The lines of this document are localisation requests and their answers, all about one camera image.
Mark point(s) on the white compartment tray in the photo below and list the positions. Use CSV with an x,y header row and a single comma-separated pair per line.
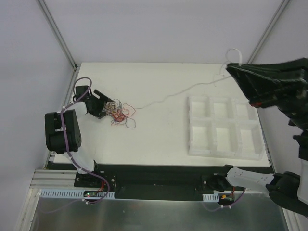
x,y
224,128

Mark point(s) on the aluminium frame post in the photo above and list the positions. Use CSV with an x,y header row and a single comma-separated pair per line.
x,y
284,4
56,31

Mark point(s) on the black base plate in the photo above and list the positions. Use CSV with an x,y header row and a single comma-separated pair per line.
x,y
170,183

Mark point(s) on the white cable duct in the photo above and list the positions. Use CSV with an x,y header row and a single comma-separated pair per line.
x,y
211,198
76,194

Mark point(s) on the right aluminium frame post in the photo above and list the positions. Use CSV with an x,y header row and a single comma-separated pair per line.
x,y
284,4

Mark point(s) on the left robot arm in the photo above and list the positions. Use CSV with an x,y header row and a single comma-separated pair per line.
x,y
62,132

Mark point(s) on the left white cable duct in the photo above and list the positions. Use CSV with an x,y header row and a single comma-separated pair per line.
x,y
76,194

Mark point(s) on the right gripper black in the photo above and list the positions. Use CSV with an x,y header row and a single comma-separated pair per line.
x,y
281,87

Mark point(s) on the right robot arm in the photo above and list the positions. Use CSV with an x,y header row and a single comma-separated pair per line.
x,y
287,190

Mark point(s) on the left aluminium frame post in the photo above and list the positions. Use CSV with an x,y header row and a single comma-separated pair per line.
x,y
56,31

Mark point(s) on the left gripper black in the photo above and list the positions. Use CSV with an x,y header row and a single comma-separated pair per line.
x,y
98,107

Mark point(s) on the right white cable duct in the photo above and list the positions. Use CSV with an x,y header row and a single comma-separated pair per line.
x,y
211,198

